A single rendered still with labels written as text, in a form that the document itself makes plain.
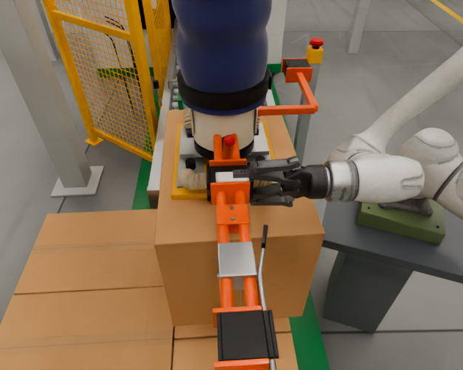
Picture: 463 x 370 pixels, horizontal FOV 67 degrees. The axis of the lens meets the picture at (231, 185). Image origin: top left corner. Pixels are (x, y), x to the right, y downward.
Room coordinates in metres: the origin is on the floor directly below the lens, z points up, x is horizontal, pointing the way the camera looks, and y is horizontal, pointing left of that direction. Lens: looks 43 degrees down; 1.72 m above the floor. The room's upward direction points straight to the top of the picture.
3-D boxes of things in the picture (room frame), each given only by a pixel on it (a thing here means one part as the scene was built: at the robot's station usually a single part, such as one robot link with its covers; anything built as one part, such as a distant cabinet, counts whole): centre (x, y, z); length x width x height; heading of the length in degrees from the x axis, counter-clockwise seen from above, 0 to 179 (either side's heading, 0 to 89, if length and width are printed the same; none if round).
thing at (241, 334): (0.21, -0.01, 1.21); 0.08 x 0.07 x 0.05; 4
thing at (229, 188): (0.56, 0.01, 1.20); 0.10 x 0.08 x 0.06; 94
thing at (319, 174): (0.56, -0.16, 1.20); 0.09 x 0.07 x 0.08; 93
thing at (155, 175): (2.32, 0.43, 0.50); 2.31 x 0.05 x 0.19; 4
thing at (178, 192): (0.80, 0.12, 1.09); 0.34 x 0.10 x 0.05; 4
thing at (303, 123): (1.78, -0.43, 0.50); 0.07 x 0.07 x 1.00; 4
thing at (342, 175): (0.56, -0.23, 1.20); 0.09 x 0.06 x 0.09; 3
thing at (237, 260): (0.35, -0.01, 1.20); 0.07 x 0.07 x 0.04; 4
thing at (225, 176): (0.55, 0.00, 1.22); 0.07 x 0.03 x 0.01; 93
